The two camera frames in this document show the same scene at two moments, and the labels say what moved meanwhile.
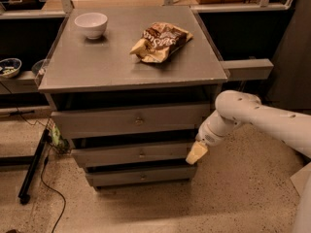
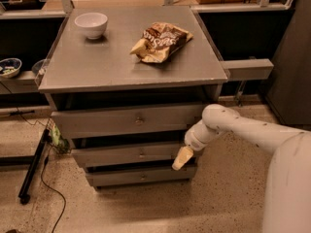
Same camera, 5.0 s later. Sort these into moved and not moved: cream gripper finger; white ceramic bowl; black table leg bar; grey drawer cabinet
Moved: cream gripper finger
Not moved: grey drawer cabinet; black table leg bar; white ceramic bowl
